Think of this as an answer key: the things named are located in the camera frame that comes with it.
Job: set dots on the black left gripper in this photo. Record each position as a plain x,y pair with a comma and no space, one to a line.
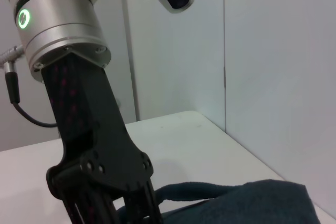
92,124

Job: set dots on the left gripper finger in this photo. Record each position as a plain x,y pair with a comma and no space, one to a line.
143,205

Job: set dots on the teal fabric lunch bag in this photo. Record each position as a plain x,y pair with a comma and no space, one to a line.
236,203

